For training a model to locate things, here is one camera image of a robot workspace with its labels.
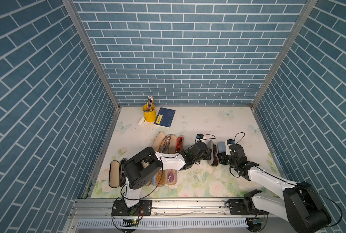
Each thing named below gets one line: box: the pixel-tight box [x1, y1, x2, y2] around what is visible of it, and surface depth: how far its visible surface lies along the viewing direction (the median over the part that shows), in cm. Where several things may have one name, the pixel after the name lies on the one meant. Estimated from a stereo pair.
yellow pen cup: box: [142, 103, 157, 123], surface depth 108 cm
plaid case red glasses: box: [175, 134, 184, 154], surface depth 97 cm
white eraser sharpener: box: [138, 116, 145, 126], surface depth 110 cm
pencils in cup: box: [147, 95, 155, 113], surface depth 107 cm
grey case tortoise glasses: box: [207, 140, 219, 167], surface depth 88 cm
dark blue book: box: [153, 107, 176, 128], surface depth 114 cm
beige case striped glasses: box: [152, 131, 172, 154], surface depth 98 cm
